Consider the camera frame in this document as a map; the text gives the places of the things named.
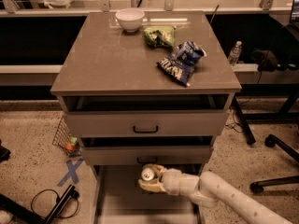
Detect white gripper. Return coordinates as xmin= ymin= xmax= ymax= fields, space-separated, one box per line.
xmin=138 ymin=164 xmax=182 ymax=196

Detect green soda can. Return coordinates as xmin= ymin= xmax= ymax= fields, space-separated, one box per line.
xmin=141 ymin=167 xmax=155 ymax=181

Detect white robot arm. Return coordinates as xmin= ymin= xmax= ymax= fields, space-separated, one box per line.
xmin=138 ymin=164 xmax=292 ymax=224

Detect open bottom drawer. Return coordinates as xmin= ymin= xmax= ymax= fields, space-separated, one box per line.
xmin=93 ymin=165 xmax=206 ymax=224

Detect middle drawer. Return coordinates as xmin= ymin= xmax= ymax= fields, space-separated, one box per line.
xmin=81 ymin=136 xmax=214 ymax=165

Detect grey drawer cabinet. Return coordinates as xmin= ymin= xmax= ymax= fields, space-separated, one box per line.
xmin=51 ymin=11 xmax=241 ymax=223

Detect top drawer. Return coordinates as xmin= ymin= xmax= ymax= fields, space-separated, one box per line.
xmin=64 ymin=109 xmax=228 ymax=137

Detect orange green item in basket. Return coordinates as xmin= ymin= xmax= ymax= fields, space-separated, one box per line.
xmin=64 ymin=135 xmax=78 ymax=153

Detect black office chair base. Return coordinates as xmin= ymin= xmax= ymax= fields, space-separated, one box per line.
xmin=249 ymin=134 xmax=299 ymax=194

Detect black table leg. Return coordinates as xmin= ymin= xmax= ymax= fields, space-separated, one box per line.
xmin=232 ymin=97 xmax=256 ymax=145

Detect blue chip bag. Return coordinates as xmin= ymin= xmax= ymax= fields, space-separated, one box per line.
xmin=157 ymin=41 xmax=206 ymax=87

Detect green chip bag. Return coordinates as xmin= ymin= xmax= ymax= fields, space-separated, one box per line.
xmin=143 ymin=26 xmax=175 ymax=48

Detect clear plastic water bottle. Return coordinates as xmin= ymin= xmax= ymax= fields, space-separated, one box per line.
xmin=228 ymin=41 xmax=242 ymax=66

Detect white ceramic bowl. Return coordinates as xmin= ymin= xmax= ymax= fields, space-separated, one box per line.
xmin=115 ymin=7 xmax=145 ymax=32

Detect wire mesh basket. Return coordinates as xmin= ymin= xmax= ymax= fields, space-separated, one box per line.
xmin=52 ymin=118 xmax=80 ymax=157

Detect black stand with cable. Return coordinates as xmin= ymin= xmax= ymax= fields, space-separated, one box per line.
xmin=0 ymin=185 xmax=79 ymax=224

